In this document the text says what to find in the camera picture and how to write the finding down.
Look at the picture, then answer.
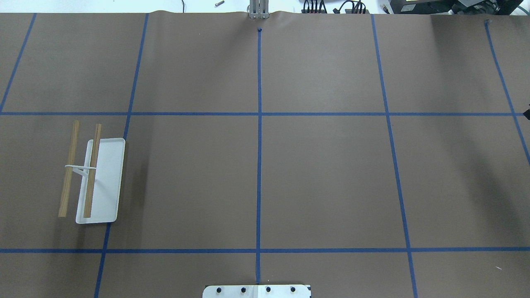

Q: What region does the white towel rack base tray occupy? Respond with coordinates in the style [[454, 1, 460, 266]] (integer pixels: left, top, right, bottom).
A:
[[75, 138, 126, 224]]

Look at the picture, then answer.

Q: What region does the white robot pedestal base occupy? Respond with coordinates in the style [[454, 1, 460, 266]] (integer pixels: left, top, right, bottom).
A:
[[202, 284, 312, 298]]

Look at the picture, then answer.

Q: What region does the aluminium frame post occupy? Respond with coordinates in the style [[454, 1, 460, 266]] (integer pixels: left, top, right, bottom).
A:
[[248, 0, 270, 19]]

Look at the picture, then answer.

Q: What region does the white rack upright bracket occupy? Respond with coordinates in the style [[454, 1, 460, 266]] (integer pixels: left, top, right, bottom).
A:
[[65, 165, 96, 177]]

